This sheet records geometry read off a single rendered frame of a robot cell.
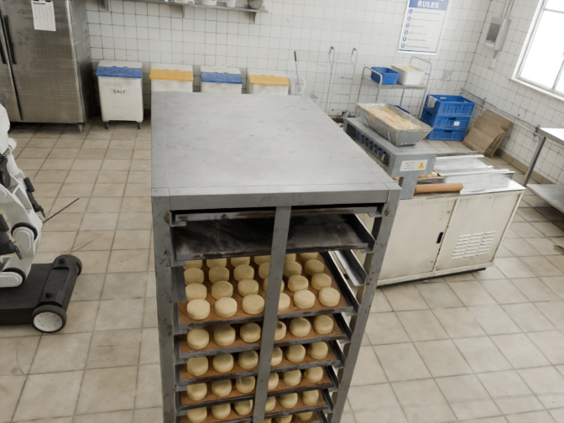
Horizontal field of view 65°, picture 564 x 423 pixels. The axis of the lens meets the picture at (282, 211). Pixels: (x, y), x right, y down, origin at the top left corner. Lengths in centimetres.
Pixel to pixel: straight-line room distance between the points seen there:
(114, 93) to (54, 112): 74
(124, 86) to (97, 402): 423
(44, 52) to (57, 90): 43
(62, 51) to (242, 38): 235
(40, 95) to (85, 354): 375
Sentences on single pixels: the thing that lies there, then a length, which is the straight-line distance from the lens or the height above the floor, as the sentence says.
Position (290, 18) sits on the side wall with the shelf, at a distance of 672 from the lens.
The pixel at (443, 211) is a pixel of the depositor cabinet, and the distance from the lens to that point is 344.
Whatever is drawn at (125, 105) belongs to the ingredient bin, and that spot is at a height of 34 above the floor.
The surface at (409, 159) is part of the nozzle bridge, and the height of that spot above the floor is 115.
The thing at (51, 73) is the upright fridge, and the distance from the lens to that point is 596.
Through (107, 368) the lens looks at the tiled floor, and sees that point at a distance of 294.
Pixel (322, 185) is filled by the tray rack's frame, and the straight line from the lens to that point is 86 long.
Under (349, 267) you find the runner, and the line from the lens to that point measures 106.
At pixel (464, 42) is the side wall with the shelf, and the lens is 785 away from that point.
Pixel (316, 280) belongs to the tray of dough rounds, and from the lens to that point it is 111.
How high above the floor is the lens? 219
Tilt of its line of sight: 30 degrees down
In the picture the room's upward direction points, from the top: 7 degrees clockwise
